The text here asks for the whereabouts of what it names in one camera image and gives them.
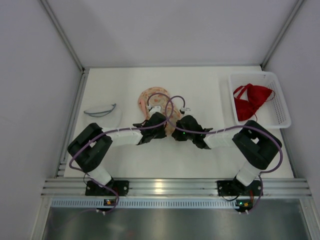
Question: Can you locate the pink floral mesh laundry bag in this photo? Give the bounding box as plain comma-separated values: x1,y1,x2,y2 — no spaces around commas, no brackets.
138,87,182,124

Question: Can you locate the clear plastic dome insert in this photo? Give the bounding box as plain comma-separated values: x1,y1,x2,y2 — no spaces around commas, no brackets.
83,103,122,128

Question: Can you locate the red bra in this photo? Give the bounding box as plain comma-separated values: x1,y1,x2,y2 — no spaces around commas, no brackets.
233,83,276,122

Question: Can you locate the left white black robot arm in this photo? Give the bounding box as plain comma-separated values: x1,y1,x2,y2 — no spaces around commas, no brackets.
67,112,167,186

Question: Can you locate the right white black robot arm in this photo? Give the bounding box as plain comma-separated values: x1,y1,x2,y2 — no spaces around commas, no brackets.
171,115,283,191

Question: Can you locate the white plastic basket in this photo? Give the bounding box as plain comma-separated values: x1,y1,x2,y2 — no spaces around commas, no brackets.
228,71,292,129

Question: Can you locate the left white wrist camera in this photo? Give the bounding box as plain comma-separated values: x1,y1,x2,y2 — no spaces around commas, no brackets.
147,105,162,117

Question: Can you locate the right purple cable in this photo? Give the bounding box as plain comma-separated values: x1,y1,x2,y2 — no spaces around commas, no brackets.
164,95,284,213

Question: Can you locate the purple cable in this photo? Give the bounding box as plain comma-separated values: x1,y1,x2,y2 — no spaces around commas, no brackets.
69,92,172,213
164,95,284,213

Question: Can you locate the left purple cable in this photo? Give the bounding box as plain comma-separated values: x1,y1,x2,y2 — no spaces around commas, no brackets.
69,92,172,213

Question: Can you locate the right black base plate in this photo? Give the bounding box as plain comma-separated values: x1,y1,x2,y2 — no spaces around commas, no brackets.
217,179,263,197

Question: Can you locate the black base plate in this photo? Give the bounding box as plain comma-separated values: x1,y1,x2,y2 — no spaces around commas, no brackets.
217,179,263,197
85,180,130,197

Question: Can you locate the grey slotted cable duct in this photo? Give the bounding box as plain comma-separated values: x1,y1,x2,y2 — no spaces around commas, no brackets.
51,198,253,209

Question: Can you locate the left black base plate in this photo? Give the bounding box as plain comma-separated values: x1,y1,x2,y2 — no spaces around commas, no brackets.
85,180,130,197

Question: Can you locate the aluminium mounting rail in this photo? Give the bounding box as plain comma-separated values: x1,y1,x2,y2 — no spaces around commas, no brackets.
41,178,312,199

